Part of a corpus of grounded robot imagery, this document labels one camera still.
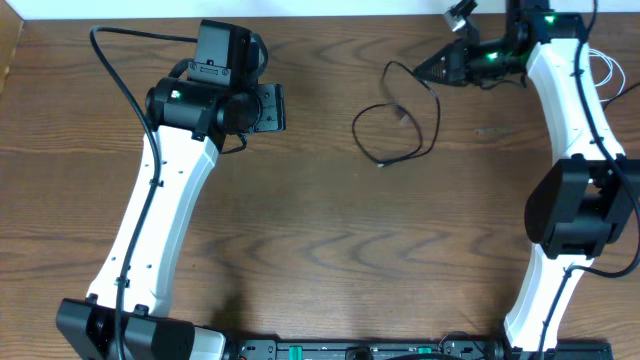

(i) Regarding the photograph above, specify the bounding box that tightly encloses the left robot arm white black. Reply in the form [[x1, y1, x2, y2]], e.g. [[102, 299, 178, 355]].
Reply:
[[56, 20, 286, 359]]

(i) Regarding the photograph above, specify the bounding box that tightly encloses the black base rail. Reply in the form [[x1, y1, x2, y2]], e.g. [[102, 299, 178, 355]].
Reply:
[[231, 338, 614, 360]]

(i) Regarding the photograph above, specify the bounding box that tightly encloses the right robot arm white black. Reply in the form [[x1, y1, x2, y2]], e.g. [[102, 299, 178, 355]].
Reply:
[[414, 0, 639, 359]]

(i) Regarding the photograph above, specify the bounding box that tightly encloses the white usb cable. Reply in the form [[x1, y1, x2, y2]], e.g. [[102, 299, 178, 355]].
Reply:
[[587, 48, 627, 104]]

